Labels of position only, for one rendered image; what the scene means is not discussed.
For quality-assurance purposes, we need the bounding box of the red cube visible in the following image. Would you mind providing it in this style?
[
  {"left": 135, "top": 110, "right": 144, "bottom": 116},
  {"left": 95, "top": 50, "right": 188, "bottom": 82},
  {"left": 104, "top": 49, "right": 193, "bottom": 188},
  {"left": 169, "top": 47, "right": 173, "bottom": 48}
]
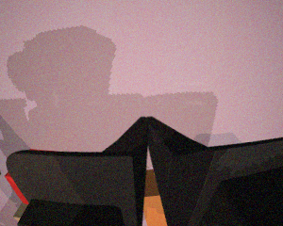
[{"left": 5, "top": 150, "right": 44, "bottom": 204}]

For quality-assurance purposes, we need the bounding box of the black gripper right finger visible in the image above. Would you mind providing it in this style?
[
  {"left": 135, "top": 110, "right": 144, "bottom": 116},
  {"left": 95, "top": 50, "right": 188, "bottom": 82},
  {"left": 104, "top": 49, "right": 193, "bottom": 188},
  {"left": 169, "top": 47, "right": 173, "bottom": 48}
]
[{"left": 146, "top": 117, "right": 283, "bottom": 226}]

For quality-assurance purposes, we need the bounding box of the orange square block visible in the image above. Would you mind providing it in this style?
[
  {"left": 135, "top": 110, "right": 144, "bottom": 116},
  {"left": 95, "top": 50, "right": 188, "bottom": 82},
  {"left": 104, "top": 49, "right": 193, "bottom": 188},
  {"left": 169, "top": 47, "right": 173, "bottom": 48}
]
[{"left": 142, "top": 169, "right": 168, "bottom": 226}]

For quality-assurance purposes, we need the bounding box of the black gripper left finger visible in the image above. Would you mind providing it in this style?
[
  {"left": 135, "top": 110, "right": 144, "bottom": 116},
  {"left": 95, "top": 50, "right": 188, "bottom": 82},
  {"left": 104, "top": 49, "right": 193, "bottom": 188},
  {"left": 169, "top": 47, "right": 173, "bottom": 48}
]
[{"left": 6, "top": 117, "right": 148, "bottom": 226}]

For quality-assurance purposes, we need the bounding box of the pale yellow rectangular board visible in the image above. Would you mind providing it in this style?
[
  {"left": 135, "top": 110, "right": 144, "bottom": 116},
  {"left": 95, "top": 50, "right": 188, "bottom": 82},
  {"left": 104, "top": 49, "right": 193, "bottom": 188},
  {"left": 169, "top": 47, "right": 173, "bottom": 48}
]
[{"left": 13, "top": 202, "right": 28, "bottom": 221}]

